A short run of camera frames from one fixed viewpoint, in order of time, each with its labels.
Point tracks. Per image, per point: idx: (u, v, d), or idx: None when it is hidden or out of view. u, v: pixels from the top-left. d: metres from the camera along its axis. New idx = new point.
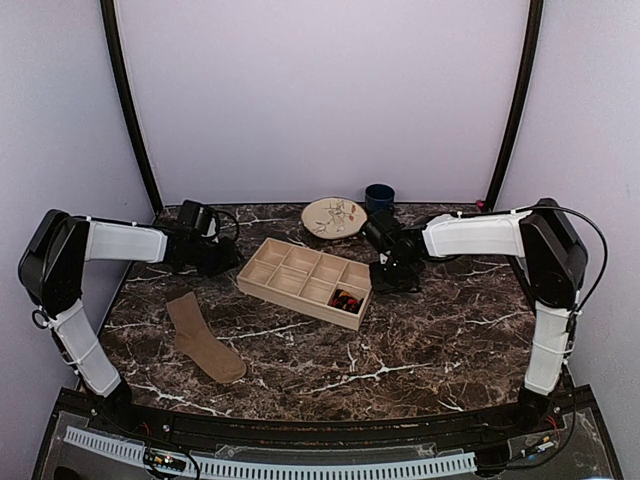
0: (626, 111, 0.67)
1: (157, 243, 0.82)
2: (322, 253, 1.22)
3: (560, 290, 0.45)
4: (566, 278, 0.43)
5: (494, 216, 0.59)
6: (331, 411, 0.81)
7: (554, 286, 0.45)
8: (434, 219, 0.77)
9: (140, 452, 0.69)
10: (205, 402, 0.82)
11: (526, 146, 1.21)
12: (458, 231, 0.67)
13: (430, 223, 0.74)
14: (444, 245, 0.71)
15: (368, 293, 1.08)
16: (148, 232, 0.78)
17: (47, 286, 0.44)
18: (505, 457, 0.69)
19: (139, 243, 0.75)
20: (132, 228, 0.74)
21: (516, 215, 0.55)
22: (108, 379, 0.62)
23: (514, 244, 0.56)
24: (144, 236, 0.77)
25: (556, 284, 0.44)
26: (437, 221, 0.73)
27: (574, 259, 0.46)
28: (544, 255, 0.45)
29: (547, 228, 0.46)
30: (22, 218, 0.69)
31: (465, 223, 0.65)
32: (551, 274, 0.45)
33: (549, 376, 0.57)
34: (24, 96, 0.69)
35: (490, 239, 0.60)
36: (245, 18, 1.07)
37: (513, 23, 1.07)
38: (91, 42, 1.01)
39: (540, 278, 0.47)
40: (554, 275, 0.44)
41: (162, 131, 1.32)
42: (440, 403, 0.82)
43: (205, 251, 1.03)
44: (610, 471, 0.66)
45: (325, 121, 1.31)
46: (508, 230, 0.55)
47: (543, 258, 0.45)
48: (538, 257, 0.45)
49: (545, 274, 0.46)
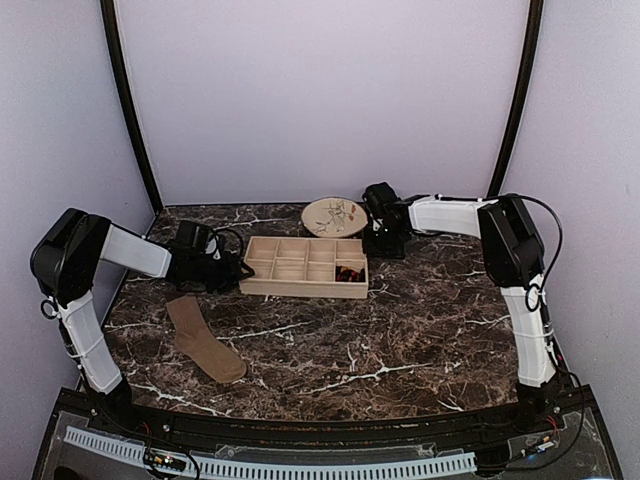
0: (626, 112, 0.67)
1: (164, 258, 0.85)
2: (309, 239, 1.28)
3: (508, 274, 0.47)
4: (513, 263, 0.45)
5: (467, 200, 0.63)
6: (331, 411, 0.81)
7: (504, 271, 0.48)
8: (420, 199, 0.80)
9: (140, 452, 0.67)
10: (206, 402, 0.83)
11: (526, 146, 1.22)
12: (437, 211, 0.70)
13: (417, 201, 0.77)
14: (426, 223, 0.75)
15: (366, 261, 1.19)
16: (157, 247, 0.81)
17: (63, 275, 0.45)
18: (504, 457, 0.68)
19: (148, 254, 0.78)
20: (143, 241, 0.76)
21: (482, 202, 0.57)
22: (110, 376, 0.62)
23: (474, 227, 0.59)
24: (153, 248, 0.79)
25: (504, 267, 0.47)
26: (423, 201, 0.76)
27: (528, 247, 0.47)
28: (494, 240, 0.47)
29: (502, 218, 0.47)
30: (22, 218, 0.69)
31: (445, 207, 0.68)
32: (500, 258, 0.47)
33: (536, 364, 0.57)
34: (24, 96, 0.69)
35: (459, 221, 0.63)
36: (246, 16, 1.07)
37: (513, 23, 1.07)
38: (91, 41, 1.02)
39: (493, 263, 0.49)
40: (503, 259, 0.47)
41: (162, 132, 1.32)
42: (440, 404, 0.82)
43: (206, 266, 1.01)
44: (611, 471, 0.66)
45: (326, 120, 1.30)
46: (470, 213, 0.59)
47: (494, 243, 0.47)
48: (489, 241, 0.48)
49: (496, 258, 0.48)
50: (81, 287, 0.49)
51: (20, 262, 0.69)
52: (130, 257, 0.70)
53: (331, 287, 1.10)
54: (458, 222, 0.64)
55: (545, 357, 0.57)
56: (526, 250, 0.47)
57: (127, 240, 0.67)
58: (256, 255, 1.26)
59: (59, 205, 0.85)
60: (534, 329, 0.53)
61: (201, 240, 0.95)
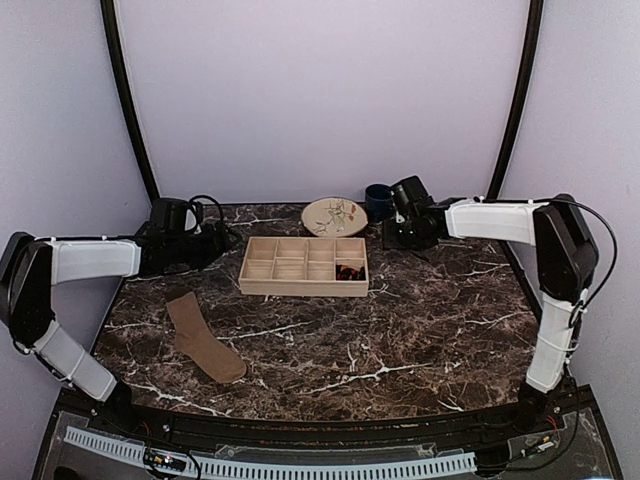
0: (626, 113, 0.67)
1: (135, 255, 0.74)
2: (307, 239, 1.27)
3: (564, 283, 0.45)
4: (572, 270, 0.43)
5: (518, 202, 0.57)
6: (331, 411, 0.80)
7: (560, 279, 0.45)
8: (459, 202, 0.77)
9: (140, 452, 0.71)
10: (205, 402, 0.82)
11: (526, 145, 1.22)
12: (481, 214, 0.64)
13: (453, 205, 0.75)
14: (465, 227, 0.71)
15: (364, 260, 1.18)
16: (124, 247, 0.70)
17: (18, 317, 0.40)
18: (505, 457, 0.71)
19: (114, 258, 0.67)
20: (104, 243, 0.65)
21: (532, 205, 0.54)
22: (105, 384, 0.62)
23: (522, 231, 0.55)
24: (119, 251, 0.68)
25: (561, 275, 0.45)
26: (470, 205, 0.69)
27: (585, 254, 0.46)
28: (551, 244, 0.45)
29: (561, 222, 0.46)
30: (21, 220, 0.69)
31: (484, 209, 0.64)
32: (557, 264, 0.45)
33: (549, 371, 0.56)
34: (24, 96, 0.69)
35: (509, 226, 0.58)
36: (245, 14, 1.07)
37: (514, 23, 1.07)
38: (90, 41, 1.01)
39: (549, 271, 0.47)
40: (561, 266, 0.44)
41: (162, 131, 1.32)
42: (440, 404, 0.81)
43: (190, 243, 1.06)
44: (611, 471, 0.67)
45: (326, 120, 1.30)
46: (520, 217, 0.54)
47: (550, 248, 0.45)
48: (546, 246, 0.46)
49: (553, 264, 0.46)
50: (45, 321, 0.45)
51: None
52: (90, 268, 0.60)
53: (331, 286, 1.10)
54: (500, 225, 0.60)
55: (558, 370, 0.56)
56: (582, 257, 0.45)
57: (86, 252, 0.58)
58: (256, 255, 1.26)
59: (58, 205, 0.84)
60: (562, 344, 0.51)
61: (176, 222, 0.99)
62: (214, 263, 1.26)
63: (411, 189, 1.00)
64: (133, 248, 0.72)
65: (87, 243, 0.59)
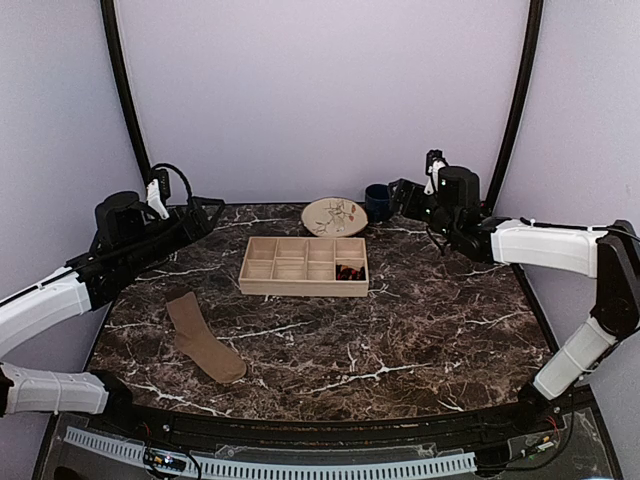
0: (625, 111, 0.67)
1: (87, 290, 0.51)
2: (307, 239, 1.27)
3: (621, 317, 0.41)
4: (635, 307, 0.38)
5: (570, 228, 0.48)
6: (331, 411, 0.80)
7: (620, 313, 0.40)
8: (503, 223, 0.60)
9: (140, 452, 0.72)
10: (205, 402, 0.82)
11: (525, 145, 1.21)
12: (528, 239, 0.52)
13: (500, 227, 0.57)
14: (519, 254, 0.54)
15: (364, 260, 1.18)
16: (64, 290, 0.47)
17: None
18: (505, 457, 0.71)
19: (53, 309, 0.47)
20: (39, 292, 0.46)
21: (593, 232, 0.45)
22: (97, 396, 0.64)
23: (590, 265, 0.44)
24: (62, 295, 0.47)
25: (622, 311, 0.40)
26: (511, 227, 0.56)
27: None
28: (618, 283, 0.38)
29: (625, 253, 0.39)
30: (23, 220, 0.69)
31: (544, 236, 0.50)
32: (619, 300, 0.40)
33: (559, 378, 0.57)
34: (25, 96, 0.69)
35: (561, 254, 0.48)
36: (245, 15, 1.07)
37: (513, 23, 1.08)
38: (89, 42, 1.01)
39: (604, 303, 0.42)
40: (622, 302, 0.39)
41: (162, 131, 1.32)
42: (440, 404, 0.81)
43: (163, 240, 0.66)
44: (612, 471, 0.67)
45: (326, 120, 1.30)
46: (578, 245, 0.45)
47: (616, 285, 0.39)
48: (607, 280, 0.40)
49: (613, 299, 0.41)
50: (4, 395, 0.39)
51: (22, 263, 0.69)
52: (18, 335, 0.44)
53: (331, 286, 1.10)
54: (565, 255, 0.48)
55: (567, 381, 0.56)
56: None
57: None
58: (256, 255, 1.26)
59: (58, 205, 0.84)
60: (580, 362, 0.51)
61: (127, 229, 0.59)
62: (214, 263, 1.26)
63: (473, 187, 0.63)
64: (76, 287, 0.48)
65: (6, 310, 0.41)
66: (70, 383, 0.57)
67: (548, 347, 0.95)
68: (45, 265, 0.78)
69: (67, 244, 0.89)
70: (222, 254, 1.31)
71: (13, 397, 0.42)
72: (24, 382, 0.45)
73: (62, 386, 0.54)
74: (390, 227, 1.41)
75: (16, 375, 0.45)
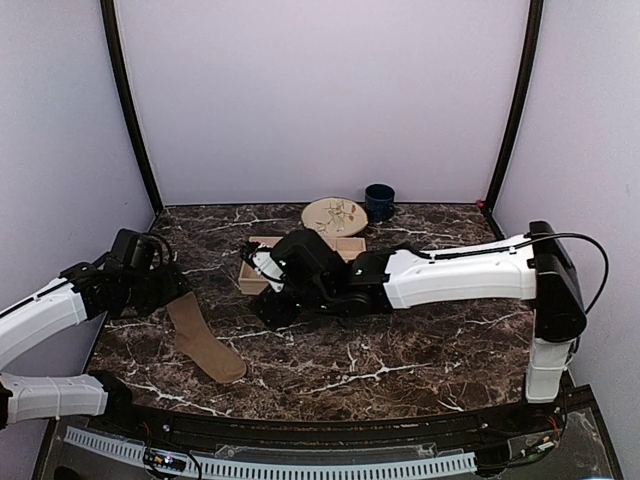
0: (626, 112, 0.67)
1: (83, 300, 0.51)
2: None
3: (565, 328, 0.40)
4: (582, 317, 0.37)
5: (485, 253, 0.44)
6: (331, 411, 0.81)
7: (565, 324, 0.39)
8: (391, 263, 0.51)
9: (140, 452, 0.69)
10: (206, 402, 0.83)
11: (525, 146, 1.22)
12: (440, 283, 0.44)
13: (398, 271, 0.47)
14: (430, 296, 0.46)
15: None
16: (60, 300, 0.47)
17: None
18: (505, 457, 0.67)
19: (55, 319, 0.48)
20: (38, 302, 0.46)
21: (515, 251, 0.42)
22: (98, 398, 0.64)
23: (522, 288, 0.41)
24: (63, 306, 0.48)
25: (569, 323, 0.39)
26: (408, 270, 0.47)
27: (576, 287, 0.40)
28: (565, 301, 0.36)
29: (560, 268, 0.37)
30: (22, 222, 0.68)
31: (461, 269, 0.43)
32: (565, 318, 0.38)
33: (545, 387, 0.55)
34: (25, 98, 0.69)
35: (483, 288, 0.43)
36: (246, 15, 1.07)
37: (514, 24, 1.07)
38: (91, 42, 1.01)
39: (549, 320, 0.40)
40: (569, 317, 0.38)
41: (162, 131, 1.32)
42: (440, 404, 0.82)
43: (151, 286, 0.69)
44: (612, 471, 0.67)
45: (326, 121, 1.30)
46: (507, 275, 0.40)
47: (556, 305, 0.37)
48: (552, 304, 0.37)
49: (555, 315, 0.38)
50: (5, 407, 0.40)
51: (22, 265, 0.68)
52: (15, 350, 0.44)
53: None
54: (488, 287, 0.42)
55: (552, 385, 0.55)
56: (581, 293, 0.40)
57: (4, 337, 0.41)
58: None
59: (57, 205, 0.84)
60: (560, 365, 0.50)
61: (141, 261, 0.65)
62: (214, 263, 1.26)
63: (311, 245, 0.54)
64: (72, 298, 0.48)
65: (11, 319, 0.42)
66: (70, 388, 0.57)
67: None
68: (45, 266, 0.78)
69: (67, 245, 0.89)
70: (222, 254, 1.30)
71: (13, 407, 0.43)
72: (23, 391, 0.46)
73: (61, 391, 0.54)
74: (390, 227, 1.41)
75: (15, 385, 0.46)
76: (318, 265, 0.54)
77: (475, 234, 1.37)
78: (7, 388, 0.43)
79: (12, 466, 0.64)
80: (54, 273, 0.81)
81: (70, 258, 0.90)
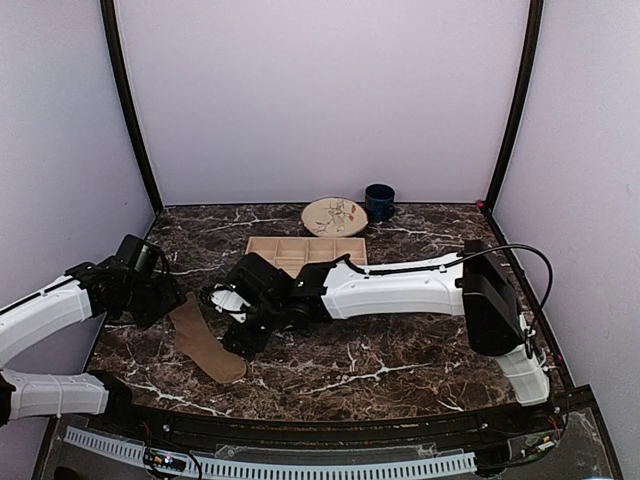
0: (625, 111, 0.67)
1: (88, 297, 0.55)
2: (308, 239, 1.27)
3: (499, 341, 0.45)
4: (513, 333, 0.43)
5: (417, 271, 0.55)
6: (331, 411, 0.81)
7: (500, 340, 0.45)
8: (333, 277, 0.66)
9: (140, 452, 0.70)
10: (205, 402, 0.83)
11: (525, 146, 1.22)
12: (371, 295, 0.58)
13: (337, 286, 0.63)
14: (363, 306, 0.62)
15: (364, 260, 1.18)
16: (66, 295, 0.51)
17: None
18: (504, 456, 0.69)
19: (59, 315, 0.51)
20: (45, 298, 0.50)
21: (443, 272, 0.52)
22: (99, 397, 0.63)
23: (448, 304, 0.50)
24: (67, 304, 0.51)
25: (503, 339, 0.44)
26: (345, 284, 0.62)
27: (511, 305, 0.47)
28: (495, 319, 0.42)
29: (491, 289, 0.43)
30: (21, 222, 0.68)
31: (392, 285, 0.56)
32: (496, 331, 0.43)
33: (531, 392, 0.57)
34: (25, 97, 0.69)
35: (414, 299, 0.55)
36: (246, 14, 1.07)
37: (514, 23, 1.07)
38: (91, 41, 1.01)
39: (486, 336, 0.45)
40: (502, 333, 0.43)
41: (161, 131, 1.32)
42: (440, 404, 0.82)
43: (147, 291, 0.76)
44: (611, 471, 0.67)
45: (325, 121, 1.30)
46: (435, 290, 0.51)
47: (487, 323, 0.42)
48: (482, 318, 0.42)
49: (490, 332, 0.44)
50: (5, 403, 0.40)
51: (22, 265, 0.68)
52: (23, 340, 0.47)
53: None
54: (411, 300, 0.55)
55: (540, 388, 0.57)
56: (510, 308, 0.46)
57: (13, 330, 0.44)
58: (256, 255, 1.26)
59: (57, 205, 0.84)
60: (534, 367, 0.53)
61: (144, 266, 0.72)
62: (214, 263, 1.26)
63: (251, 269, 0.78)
64: (78, 294, 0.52)
65: (22, 312, 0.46)
66: (71, 385, 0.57)
67: (547, 347, 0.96)
68: (45, 266, 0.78)
69: (67, 245, 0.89)
70: (222, 254, 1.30)
71: (15, 402, 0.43)
72: (25, 387, 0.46)
73: (63, 388, 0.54)
74: (390, 227, 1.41)
75: (17, 380, 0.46)
76: (260, 284, 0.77)
77: (475, 234, 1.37)
78: (10, 383, 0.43)
79: (12, 466, 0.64)
80: (53, 272, 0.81)
81: (69, 258, 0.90)
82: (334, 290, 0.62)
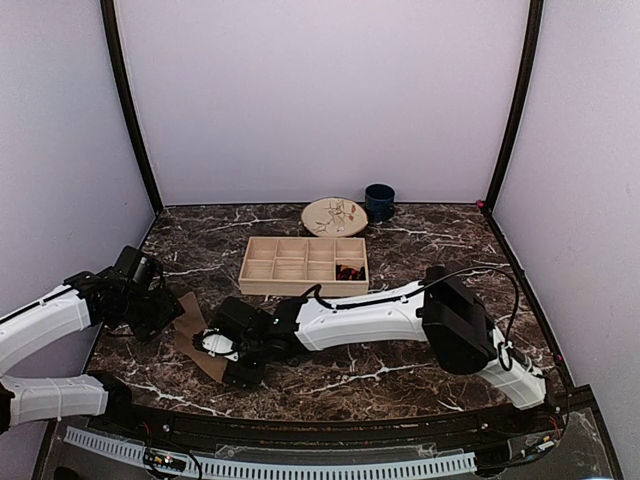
0: (625, 113, 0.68)
1: (87, 306, 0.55)
2: (308, 239, 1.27)
3: (468, 361, 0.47)
4: (480, 353, 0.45)
5: (380, 302, 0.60)
6: (331, 411, 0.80)
7: (469, 360, 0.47)
8: (307, 311, 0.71)
9: (140, 452, 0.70)
10: (205, 402, 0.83)
11: (525, 146, 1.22)
12: (338, 328, 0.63)
13: (308, 322, 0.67)
14: (334, 339, 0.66)
15: (365, 260, 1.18)
16: (65, 305, 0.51)
17: None
18: (504, 456, 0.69)
19: (58, 325, 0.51)
20: (44, 307, 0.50)
21: (404, 302, 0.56)
22: (98, 398, 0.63)
23: (410, 331, 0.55)
24: (65, 313, 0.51)
25: (470, 360, 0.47)
26: (316, 319, 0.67)
27: (478, 326, 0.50)
28: (459, 342, 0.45)
29: (452, 314, 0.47)
30: (21, 222, 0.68)
31: (355, 319, 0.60)
32: (463, 353, 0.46)
33: (520, 395, 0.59)
34: (24, 96, 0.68)
35: (380, 329, 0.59)
36: (247, 15, 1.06)
37: (514, 23, 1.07)
38: (91, 41, 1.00)
39: (457, 358, 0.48)
40: (469, 355, 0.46)
41: (161, 131, 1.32)
42: (440, 404, 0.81)
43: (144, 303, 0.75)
44: (611, 471, 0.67)
45: (326, 121, 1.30)
46: (397, 319, 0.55)
47: (453, 345, 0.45)
48: (446, 341, 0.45)
49: (457, 354, 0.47)
50: (4, 408, 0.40)
51: (20, 266, 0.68)
52: (21, 349, 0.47)
53: (332, 285, 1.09)
54: (375, 331, 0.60)
55: (529, 391, 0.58)
56: (478, 330, 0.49)
57: (10, 341, 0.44)
58: (256, 256, 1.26)
59: (57, 205, 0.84)
60: (518, 375, 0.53)
61: (143, 278, 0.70)
62: (214, 263, 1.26)
63: (228, 309, 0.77)
64: (77, 303, 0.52)
65: (18, 322, 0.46)
66: (71, 388, 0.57)
67: (548, 347, 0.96)
68: (45, 267, 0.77)
69: (67, 244, 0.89)
70: (222, 254, 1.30)
71: (15, 408, 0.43)
72: (25, 393, 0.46)
73: (63, 391, 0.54)
74: (390, 227, 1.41)
75: (16, 386, 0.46)
76: (239, 325, 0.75)
77: (475, 234, 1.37)
78: (9, 390, 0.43)
79: (13, 467, 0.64)
80: (53, 273, 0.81)
81: (69, 258, 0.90)
82: (306, 326, 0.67)
